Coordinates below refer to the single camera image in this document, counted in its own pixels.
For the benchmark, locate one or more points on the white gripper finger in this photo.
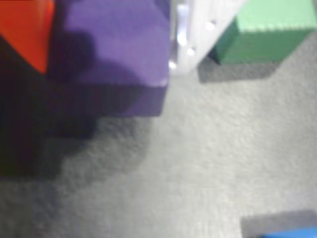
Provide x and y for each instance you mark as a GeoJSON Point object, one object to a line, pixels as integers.
{"type": "Point", "coordinates": [200, 15]}

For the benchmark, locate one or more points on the blue wooden cube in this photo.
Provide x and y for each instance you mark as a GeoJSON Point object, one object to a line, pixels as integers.
{"type": "Point", "coordinates": [289, 234]}

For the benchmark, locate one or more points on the dark grey felt mat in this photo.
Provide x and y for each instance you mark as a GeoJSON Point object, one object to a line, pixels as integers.
{"type": "Point", "coordinates": [198, 148]}

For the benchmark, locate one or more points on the purple wooden cube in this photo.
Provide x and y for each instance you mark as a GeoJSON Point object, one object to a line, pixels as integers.
{"type": "Point", "coordinates": [123, 37]}

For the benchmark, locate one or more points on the green wooden cube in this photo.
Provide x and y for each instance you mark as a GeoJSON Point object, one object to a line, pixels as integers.
{"type": "Point", "coordinates": [262, 37]}

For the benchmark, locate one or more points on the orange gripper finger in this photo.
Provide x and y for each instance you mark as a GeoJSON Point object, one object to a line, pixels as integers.
{"type": "Point", "coordinates": [24, 24]}

